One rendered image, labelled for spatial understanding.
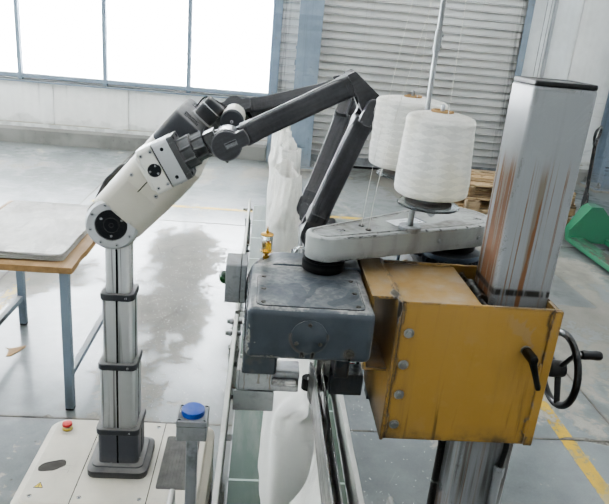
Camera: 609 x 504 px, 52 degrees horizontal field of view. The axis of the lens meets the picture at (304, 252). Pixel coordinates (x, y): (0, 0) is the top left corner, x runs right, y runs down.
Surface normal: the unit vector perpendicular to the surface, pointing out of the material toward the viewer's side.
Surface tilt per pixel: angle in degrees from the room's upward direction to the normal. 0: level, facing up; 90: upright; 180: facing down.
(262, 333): 90
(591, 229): 75
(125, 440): 90
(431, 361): 90
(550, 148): 90
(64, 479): 0
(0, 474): 0
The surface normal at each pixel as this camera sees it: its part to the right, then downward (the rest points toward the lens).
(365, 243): 0.46, 0.34
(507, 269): 0.05, 0.34
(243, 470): 0.09, -0.94
